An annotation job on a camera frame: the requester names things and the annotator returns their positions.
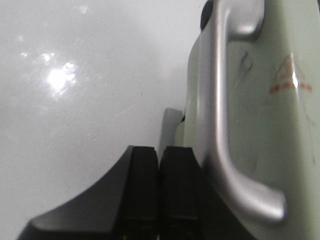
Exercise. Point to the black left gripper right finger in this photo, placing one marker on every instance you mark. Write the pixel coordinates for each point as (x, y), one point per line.
(190, 209)

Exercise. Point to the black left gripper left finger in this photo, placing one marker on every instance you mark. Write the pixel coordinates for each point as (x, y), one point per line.
(121, 205)

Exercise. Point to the green breakfast maker lid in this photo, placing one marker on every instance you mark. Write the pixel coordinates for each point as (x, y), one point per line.
(252, 119)

